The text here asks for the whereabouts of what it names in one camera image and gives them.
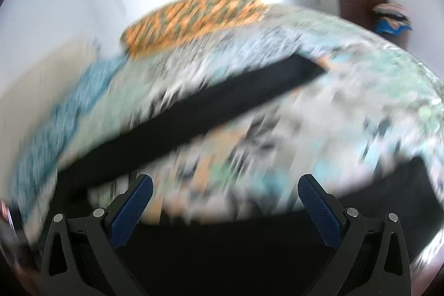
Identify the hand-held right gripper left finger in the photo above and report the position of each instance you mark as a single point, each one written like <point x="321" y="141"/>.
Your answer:
<point x="133" y="209"/>

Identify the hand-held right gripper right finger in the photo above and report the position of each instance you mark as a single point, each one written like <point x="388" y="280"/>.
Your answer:
<point x="319" y="212"/>

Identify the black pants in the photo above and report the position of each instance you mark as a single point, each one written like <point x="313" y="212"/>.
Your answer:
<point x="208" y="108"/>

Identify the teal patterned blanket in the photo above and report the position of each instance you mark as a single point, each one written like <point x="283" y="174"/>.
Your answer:
<point x="62" y="122"/>

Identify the printed green white bedsheet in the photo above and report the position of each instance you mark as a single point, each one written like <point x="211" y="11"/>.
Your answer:
<point x="347" y="101"/>

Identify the orange patterned pillow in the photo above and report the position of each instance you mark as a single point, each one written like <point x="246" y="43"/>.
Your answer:
<point x="194" y="17"/>

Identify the colourful clothes pile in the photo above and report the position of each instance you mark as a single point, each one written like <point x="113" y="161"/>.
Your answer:
<point x="392" y="18"/>

